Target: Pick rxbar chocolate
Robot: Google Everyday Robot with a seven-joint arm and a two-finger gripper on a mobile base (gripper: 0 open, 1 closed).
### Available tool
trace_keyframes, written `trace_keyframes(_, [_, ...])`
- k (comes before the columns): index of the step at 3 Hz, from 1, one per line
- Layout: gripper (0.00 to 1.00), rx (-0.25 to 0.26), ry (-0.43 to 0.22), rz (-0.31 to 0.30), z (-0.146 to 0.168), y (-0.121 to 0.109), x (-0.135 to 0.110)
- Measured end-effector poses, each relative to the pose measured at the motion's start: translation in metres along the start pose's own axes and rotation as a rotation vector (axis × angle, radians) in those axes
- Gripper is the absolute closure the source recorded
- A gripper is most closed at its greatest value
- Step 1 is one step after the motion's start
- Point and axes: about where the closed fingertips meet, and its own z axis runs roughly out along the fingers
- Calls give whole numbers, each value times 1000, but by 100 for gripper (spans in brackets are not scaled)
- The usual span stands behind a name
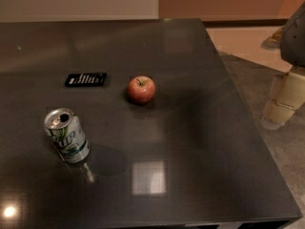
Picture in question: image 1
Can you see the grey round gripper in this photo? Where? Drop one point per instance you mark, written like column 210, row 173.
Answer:
column 294, row 40

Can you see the black rxbar chocolate wrapper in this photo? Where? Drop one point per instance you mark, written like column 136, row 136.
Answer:
column 85, row 79

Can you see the green white soda can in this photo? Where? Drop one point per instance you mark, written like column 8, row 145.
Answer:
column 64, row 129

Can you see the red apple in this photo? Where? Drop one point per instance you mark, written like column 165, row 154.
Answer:
column 141, row 90

